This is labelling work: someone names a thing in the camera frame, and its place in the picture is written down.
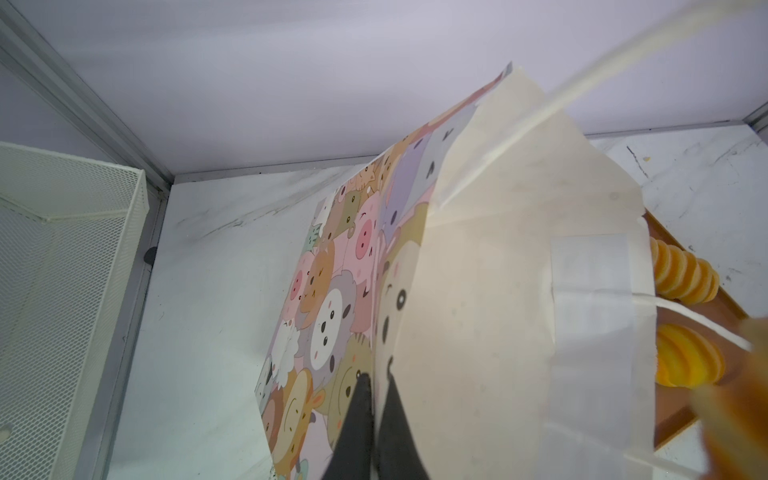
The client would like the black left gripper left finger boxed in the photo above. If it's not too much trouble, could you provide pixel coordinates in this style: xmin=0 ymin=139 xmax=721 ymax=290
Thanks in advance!
xmin=322 ymin=373 xmax=374 ymax=480

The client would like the cartoon animal paper gift bag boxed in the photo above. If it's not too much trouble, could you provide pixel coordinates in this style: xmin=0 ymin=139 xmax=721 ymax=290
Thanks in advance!
xmin=254 ymin=0 xmax=768 ymax=480

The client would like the white mesh wall shelf lower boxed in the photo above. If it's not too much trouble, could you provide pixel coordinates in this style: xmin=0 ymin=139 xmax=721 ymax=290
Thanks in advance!
xmin=1 ymin=143 xmax=149 ymax=479

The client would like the yellow round fake bread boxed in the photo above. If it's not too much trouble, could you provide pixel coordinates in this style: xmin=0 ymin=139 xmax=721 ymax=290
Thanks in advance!
xmin=650 ymin=237 xmax=720 ymax=305

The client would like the yellow striped shell fake bread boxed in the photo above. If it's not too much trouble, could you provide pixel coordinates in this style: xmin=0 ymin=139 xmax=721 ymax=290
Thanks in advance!
xmin=655 ymin=324 xmax=726 ymax=389

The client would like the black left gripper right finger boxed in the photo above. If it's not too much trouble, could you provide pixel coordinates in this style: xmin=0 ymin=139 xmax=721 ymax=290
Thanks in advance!
xmin=374 ymin=375 xmax=429 ymax=480

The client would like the orange sugared fake bread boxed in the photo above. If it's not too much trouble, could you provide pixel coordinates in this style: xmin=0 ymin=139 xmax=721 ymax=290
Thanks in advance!
xmin=691 ymin=318 xmax=767 ymax=479

